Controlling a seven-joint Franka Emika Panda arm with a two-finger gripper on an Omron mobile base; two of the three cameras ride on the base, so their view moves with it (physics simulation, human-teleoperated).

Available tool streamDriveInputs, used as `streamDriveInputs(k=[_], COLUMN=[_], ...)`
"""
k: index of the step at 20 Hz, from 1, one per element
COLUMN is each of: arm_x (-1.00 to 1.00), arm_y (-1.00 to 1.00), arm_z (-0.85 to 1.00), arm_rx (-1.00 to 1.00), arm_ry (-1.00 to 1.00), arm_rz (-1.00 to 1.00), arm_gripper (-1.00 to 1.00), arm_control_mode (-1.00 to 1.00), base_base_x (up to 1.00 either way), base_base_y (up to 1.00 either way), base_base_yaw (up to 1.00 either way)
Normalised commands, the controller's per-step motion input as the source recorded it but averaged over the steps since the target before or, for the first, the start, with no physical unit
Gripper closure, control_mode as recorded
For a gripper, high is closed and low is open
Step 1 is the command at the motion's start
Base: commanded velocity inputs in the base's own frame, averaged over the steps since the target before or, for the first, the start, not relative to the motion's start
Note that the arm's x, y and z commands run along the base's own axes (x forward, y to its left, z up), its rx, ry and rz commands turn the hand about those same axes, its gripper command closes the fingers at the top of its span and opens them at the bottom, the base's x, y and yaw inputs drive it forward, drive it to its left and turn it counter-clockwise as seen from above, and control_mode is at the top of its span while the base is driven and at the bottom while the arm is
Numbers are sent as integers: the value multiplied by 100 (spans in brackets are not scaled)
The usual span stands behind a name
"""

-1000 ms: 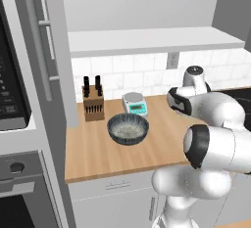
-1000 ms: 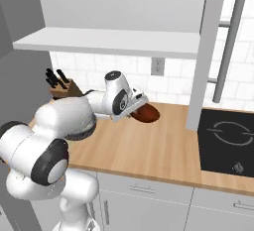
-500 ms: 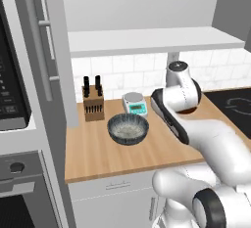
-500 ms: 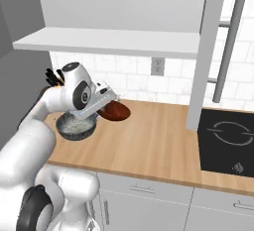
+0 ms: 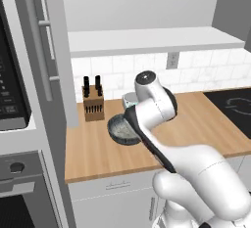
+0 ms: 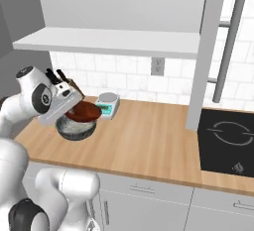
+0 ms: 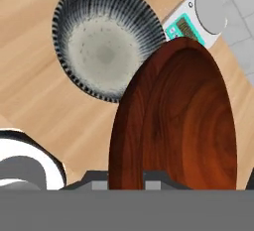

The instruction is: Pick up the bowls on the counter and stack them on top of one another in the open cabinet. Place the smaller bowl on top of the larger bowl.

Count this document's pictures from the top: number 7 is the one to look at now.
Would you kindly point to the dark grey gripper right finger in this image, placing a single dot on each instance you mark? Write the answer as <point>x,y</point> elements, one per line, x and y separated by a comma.
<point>157,180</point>

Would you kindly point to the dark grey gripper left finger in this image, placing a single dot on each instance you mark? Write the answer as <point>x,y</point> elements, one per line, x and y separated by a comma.
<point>94,180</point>

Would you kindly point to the brown wooden bowl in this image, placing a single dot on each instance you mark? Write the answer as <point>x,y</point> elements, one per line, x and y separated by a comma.
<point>178,116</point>

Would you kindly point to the black and white striped bowl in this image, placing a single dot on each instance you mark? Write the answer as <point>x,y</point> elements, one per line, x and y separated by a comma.
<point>102,43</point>

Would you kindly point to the white and black round cup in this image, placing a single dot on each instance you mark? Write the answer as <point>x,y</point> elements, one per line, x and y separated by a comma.
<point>49,167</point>

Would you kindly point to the white and teal kitchen scale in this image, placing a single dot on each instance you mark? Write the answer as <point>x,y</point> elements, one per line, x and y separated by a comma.
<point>208,13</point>

